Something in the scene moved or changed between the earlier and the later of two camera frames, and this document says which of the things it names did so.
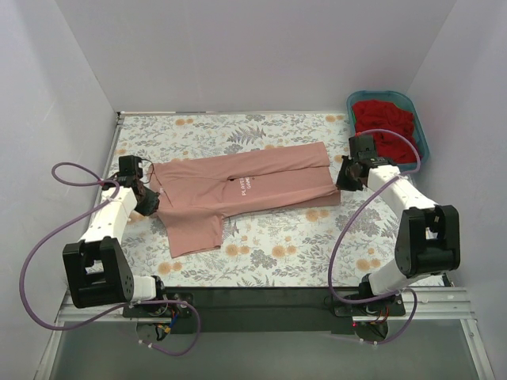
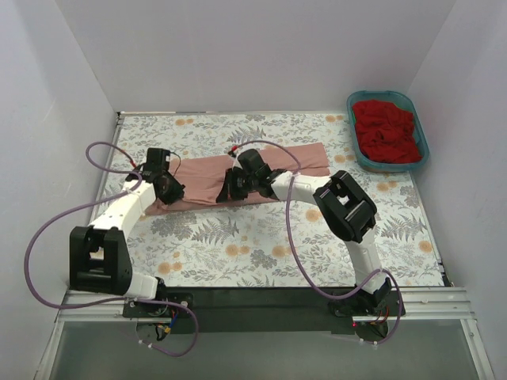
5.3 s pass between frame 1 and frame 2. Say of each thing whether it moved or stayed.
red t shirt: stayed
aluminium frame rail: stayed
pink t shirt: moved
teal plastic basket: stayed
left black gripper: moved
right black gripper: moved
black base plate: stayed
